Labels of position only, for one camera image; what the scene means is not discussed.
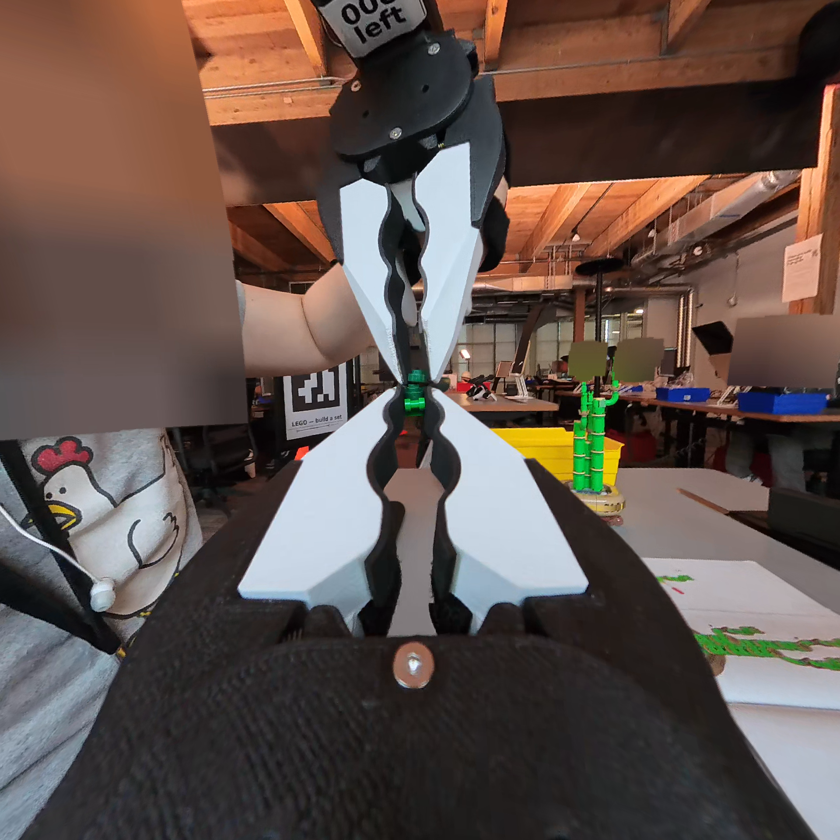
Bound long wooden desk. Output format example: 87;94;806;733
535;382;840;425

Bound grey printed shirt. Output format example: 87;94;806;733
0;428;206;837

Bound building instruction booklet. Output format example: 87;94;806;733
640;558;840;840

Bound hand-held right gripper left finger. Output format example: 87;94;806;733
237;386;408;636

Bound black framed marker sign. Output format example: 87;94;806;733
281;360;353;442

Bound black pole stand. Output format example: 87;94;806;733
575;257;626;396

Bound small wooden desk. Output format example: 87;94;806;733
451;390;560;416

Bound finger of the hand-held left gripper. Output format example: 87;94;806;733
339;178;411;387
413;140;485;385

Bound black neck strap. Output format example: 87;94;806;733
0;438;123;657

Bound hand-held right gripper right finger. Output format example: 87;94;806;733
423;387;589;636

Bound person's left forearm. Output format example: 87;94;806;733
238;262;383;379

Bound red plastic bin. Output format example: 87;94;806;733
605;428;658;465

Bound white cable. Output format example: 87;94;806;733
0;502;119;613

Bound black device with green lights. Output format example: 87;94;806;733
766;486;840;553

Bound yellow plastic bin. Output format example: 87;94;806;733
489;427;626;488

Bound toy bamboo plant model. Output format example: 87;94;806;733
566;377;627;527

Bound white wall poster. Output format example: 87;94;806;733
781;233;826;305

